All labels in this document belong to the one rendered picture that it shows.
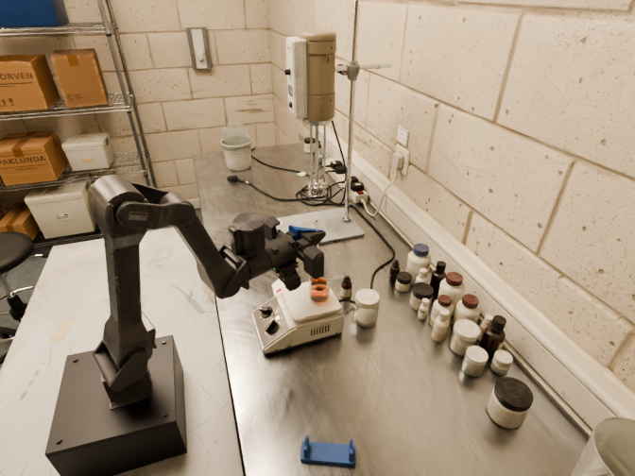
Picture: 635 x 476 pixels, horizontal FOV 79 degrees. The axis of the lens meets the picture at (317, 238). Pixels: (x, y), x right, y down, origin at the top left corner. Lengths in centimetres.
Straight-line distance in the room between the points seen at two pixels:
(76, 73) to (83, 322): 194
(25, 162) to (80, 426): 238
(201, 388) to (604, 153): 89
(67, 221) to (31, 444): 234
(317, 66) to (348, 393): 81
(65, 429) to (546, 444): 85
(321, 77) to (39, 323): 97
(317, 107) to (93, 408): 87
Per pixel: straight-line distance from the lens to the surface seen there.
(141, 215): 55
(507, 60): 99
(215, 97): 321
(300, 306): 92
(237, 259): 72
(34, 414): 102
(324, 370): 91
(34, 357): 114
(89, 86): 286
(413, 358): 95
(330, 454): 80
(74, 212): 313
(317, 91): 113
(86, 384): 85
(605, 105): 83
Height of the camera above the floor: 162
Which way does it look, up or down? 33 degrees down
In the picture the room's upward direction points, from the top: straight up
